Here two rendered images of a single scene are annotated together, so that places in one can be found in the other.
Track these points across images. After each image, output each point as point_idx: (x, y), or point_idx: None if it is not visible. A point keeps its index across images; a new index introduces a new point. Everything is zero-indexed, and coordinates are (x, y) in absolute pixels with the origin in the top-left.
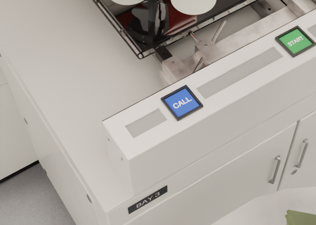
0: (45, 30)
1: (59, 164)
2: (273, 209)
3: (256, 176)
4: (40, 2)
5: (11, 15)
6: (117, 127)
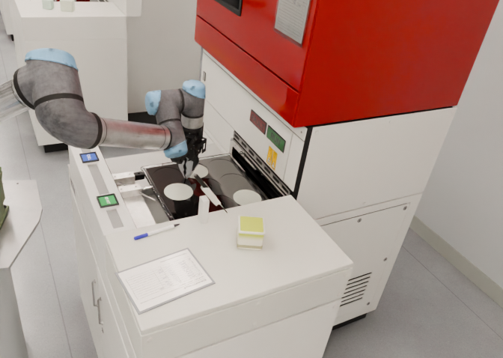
0: None
1: None
2: (31, 213)
3: (92, 278)
4: None
5: (205, 151)
6: None
